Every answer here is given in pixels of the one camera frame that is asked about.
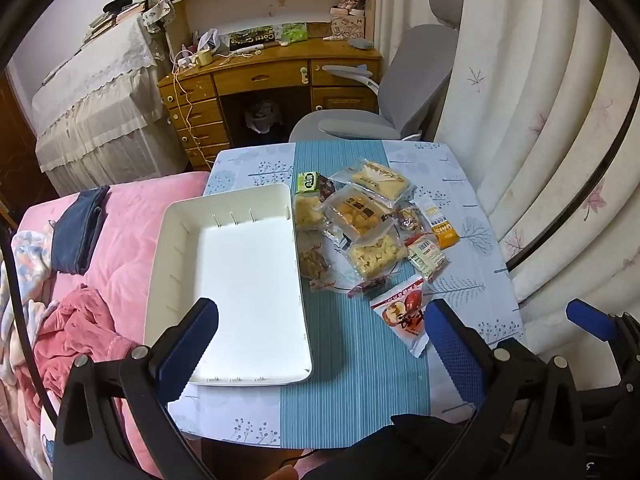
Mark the black bin with bag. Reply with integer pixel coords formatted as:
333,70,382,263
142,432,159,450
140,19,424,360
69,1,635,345
244,101,281,133

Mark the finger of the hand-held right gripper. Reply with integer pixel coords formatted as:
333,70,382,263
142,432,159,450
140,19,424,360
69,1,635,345
567,298,640,386

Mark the red apple print packet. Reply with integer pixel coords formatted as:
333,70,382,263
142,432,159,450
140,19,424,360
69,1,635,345
369,275,431,358

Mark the grey office chair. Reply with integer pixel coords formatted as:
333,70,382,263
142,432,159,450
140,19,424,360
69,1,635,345
289,0,466,143

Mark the wooden bookshelf hutch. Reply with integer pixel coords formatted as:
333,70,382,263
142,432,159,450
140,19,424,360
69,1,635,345
150,0,376,56

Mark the tree print tablecloth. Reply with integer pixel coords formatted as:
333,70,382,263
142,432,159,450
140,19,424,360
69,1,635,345
167,141,525,450

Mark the small brown nut packet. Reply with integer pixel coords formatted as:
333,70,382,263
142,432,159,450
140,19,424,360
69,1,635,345
395,205,426,236

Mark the white plastic bag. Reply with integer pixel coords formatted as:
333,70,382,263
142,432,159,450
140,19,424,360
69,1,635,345
195,27,223,53

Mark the stack of books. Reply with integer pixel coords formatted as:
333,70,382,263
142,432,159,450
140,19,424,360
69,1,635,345
82,2,146,43

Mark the white green snack packet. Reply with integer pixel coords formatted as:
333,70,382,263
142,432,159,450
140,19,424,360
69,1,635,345
405,237,447,281

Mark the white cable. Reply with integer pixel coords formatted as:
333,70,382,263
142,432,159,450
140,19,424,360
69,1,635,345
167,67,201,171

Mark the floral fabric bag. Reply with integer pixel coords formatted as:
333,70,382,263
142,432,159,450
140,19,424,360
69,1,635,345
140,0,176,33

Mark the clear yellow bites packet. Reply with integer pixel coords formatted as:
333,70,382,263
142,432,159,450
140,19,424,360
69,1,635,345
345,230,408,281

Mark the deep pink fleece garment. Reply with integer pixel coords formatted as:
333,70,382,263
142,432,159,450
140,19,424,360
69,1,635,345
32,284,146,401

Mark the sandwich bread packet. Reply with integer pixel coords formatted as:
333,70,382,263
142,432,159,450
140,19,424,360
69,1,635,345
372,172,416,202
332,158,401,193

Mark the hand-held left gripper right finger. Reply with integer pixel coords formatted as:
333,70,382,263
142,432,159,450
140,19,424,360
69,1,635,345
422,299,601,480

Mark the white plastic storage tray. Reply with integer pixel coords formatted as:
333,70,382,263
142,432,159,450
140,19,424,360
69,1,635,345
144,183,314,387

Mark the floral printed blanket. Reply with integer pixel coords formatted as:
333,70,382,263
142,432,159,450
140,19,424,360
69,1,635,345
0,225,66,480

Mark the lace covered cabinet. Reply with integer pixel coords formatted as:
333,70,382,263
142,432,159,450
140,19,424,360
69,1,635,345
31,15,188,196

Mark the orange white oat bar packet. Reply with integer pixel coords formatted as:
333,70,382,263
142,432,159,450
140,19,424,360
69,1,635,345
417,197,460,251

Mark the person's dark clothing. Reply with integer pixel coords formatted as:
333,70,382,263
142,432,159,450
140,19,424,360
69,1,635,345
310,412,481,480

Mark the wooden door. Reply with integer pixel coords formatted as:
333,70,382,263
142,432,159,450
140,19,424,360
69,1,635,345
0,75,51,201

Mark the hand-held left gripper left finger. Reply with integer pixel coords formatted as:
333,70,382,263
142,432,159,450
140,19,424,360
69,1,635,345
52,297,221,480

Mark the black label cookie packet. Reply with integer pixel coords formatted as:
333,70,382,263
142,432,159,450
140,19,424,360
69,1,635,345
322,183,396,241

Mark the black printed box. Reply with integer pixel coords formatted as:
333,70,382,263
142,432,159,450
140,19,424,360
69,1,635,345
229,30,277,51

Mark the wooden desk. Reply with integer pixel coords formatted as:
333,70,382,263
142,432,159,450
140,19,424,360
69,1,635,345
158,37,383,171

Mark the white printed box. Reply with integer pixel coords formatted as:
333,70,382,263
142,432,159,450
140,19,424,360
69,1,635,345
330,14,367,36

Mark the black cable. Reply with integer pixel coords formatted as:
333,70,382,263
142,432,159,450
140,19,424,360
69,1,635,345
506,110,640,268
0,230,60,425

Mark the clear walnut packet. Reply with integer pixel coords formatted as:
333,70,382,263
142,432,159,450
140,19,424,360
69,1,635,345
298,242,332,281

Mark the navy folded cloth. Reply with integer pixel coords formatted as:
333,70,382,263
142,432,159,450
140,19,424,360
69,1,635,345
51,186,111,276

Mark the clear yellow puffs packet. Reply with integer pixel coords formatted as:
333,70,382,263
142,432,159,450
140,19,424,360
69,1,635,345
292,192,326,231

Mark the small dark red packet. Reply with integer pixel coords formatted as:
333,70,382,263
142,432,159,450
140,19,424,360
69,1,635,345
347,277,396,301

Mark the white floral curtain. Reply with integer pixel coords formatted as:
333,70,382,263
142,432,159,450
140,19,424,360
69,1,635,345
372,0,640,361

